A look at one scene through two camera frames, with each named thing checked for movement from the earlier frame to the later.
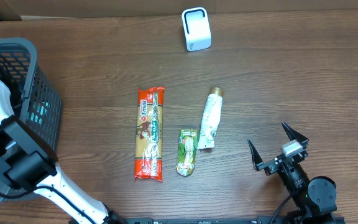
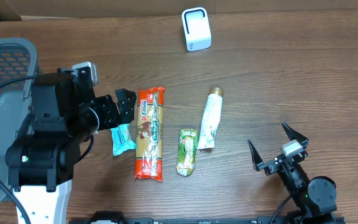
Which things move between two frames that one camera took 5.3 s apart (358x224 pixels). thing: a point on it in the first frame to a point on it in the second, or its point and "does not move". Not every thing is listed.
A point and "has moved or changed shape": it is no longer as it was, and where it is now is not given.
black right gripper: (271, 164) does not move
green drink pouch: (186, 152) does not move
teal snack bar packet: (41, 111) has moved or changed shape
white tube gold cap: (211, 117) does not move
